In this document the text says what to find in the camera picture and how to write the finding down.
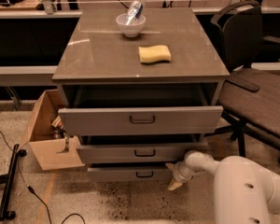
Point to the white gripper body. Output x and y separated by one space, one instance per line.
178 172

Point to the grey bottom drawer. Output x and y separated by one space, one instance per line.
129 172

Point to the grey drawer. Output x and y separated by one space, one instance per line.
138 148
140 120
129 172

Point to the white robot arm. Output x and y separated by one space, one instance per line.
244 191

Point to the grey middle drawer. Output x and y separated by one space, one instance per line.
138 148

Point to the grey top drawer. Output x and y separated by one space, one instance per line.
140 120

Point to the grey drawer cabinet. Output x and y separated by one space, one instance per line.
100 67

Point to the open cardboard box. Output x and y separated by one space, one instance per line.
51 153

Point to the black office chair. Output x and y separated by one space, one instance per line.
250 97

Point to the yellow sponge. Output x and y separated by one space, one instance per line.
154 54

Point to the white bowl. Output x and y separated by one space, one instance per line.
130 30

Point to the silver blue can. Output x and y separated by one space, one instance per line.
134 12

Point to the black stand leg with casters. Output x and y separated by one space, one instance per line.
7 180

